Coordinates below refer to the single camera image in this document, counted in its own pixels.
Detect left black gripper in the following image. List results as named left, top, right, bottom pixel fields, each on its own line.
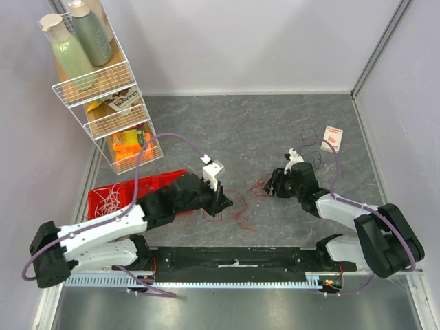
left=176, top=176, right=234, bottom=217

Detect red cable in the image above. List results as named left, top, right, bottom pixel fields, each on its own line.
left=202, top=173, right=276, bottom=232

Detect white cable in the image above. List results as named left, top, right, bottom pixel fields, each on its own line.
left=91, top=183, right=123, bottom=219

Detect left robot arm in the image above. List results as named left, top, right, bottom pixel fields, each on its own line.
left=25, top=173, right=233, bottom=289

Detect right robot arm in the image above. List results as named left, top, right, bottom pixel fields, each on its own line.
left=263, top=162, right=425, bottom=278

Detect red bin right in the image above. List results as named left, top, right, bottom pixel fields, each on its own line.
left=138, top=169, right=189, bottom=197

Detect red bin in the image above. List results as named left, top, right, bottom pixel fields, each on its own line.
left=87, top=182, right=132, bottom=220
left=138, top=169, right=189, bottom=197

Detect small white card box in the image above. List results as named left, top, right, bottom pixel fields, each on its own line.
left=320, top=126, right=343, bottom=153

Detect orange snack packs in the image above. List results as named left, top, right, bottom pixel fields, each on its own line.
left=111, top=129, right=152, bottom=166

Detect red bin left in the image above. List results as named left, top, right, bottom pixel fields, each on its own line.
left=87, top=182, right=132, bottom=220

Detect chocolate cookie box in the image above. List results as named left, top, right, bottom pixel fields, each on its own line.
left=102, top=86, right=142, bottom=112

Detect light green bottle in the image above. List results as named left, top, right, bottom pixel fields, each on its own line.
left=40, top=13, right=96, bottom=91

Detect dark green bottle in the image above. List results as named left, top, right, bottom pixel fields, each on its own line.
left=68, top=1, right=113, bottom=67

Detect beige bottle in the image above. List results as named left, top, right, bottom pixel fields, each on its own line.
left=85, top=0, right=113, bottom=42

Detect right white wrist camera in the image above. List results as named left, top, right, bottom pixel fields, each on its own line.
left=284, top=148, right=304, bottom=174

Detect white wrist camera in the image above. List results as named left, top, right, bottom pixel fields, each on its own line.
left=284, top=148, right=304, bottom=174
left=201, top=155, right=225, bottom=191

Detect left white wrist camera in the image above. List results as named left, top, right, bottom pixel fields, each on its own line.
left=201, top=155, right=225, bottom=191

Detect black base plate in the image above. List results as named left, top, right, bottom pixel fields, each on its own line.
left=130, top=247, right=357, bottom=281

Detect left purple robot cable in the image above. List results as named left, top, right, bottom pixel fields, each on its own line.
left=21, top=132, right=207, bottom=298

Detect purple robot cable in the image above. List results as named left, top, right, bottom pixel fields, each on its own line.
left=296, top=137, right=417, bottom=298
left=21, top=132, right=207, bottom=298

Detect slotted cable duct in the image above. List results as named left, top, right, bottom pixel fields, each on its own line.
left=63, top=273, right=322, bottom=289

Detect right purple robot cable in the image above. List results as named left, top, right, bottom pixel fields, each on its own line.
left=296, top=137, right=417, bottom=298

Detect aluminium frame rail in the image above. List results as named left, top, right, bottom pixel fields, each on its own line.
left=355, top=268, right=423, bottom=276

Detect white wire shelf rack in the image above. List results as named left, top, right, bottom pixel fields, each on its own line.
left=52, top=13, right=163, bottom=175

